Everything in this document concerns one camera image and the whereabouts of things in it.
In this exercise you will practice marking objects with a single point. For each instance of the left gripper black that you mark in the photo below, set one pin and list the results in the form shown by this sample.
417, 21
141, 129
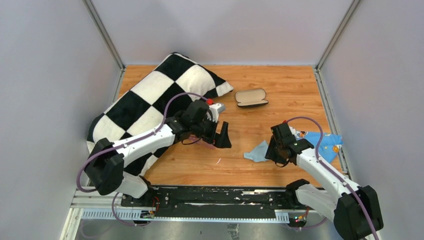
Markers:
221, 140

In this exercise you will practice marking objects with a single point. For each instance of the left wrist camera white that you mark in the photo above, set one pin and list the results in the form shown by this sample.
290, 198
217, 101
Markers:
214, 111

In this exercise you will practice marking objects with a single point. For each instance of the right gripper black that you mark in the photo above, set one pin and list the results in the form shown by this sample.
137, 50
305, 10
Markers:
270, 154

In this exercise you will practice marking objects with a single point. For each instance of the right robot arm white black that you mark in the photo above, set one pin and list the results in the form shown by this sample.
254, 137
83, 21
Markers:
331, 185

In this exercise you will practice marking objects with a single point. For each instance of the black glasses case beige lining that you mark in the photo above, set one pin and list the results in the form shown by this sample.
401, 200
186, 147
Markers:
251, 98

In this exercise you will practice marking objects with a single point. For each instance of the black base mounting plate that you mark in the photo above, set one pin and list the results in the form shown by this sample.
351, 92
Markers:
215, 202

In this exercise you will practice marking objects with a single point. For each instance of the blue patterned cloth bag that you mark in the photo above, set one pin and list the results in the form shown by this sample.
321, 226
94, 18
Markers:
330, 144

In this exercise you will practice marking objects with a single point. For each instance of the pink transparent sunglasses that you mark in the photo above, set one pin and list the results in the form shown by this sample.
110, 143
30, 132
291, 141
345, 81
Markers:
200, 142

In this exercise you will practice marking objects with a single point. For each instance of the light blue cleaning cloth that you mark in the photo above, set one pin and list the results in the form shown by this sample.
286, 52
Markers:
258, 154

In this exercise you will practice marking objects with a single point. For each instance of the aluminium frame rail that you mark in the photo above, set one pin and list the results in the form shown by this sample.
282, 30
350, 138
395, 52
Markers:
92, 206

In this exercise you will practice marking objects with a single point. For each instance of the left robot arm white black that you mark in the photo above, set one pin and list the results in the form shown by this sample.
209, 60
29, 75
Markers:
106, 168

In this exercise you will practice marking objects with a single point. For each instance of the black white checkered pillow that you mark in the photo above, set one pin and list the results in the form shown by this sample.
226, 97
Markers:
170, 87

